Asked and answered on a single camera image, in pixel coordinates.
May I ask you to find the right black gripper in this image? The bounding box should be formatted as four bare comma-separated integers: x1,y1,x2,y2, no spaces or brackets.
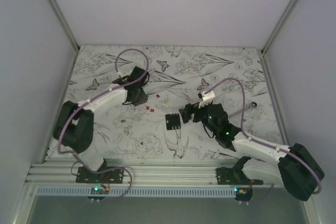
179,99,218,136

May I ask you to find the black fuse box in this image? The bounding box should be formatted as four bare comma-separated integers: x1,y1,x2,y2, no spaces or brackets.
165,113,181,131

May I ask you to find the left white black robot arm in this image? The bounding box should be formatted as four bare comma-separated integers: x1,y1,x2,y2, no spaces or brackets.
52,67,150,183

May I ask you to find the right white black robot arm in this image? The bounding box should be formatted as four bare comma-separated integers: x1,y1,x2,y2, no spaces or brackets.
179,103,325,201

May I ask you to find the floral patterned mat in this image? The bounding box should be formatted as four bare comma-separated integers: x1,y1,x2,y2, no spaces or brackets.
66,45,283,159

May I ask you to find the silver ratchet wrench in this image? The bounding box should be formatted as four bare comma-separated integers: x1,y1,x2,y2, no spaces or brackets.
228,102,258,118

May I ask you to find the right controller board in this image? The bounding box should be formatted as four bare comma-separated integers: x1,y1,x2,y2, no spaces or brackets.
234,187,253,205

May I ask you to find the controller board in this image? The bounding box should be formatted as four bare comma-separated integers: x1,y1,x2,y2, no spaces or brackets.
234,187,253,205
88,186,109,203

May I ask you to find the left controller board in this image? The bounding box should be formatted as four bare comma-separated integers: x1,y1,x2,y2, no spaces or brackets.
88,186,109,203

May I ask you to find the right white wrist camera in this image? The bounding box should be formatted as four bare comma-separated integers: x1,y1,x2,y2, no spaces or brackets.
198,91,215,109

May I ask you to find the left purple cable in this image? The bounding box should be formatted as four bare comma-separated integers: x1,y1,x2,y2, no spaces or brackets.
57,48,153,201

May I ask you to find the purple cable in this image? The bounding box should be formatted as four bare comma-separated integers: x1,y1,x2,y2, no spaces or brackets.
202,78,324,205
57,48,153,201

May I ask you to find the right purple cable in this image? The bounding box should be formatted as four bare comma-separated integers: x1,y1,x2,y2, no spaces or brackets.
202,78,324,205

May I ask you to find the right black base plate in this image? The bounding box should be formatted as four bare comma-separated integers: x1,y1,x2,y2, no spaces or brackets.
215,167,264,185

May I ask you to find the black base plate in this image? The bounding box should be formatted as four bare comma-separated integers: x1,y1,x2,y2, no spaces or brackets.
76,167,124,184
215,167,264,185

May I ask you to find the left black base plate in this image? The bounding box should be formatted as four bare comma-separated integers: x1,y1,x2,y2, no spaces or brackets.
76,167,124,184

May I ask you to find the aluminium rail base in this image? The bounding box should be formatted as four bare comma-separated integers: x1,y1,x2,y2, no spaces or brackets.
25,158,313,188

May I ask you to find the white slotted cable duct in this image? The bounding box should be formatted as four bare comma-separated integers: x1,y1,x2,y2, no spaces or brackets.
36,186,235,198

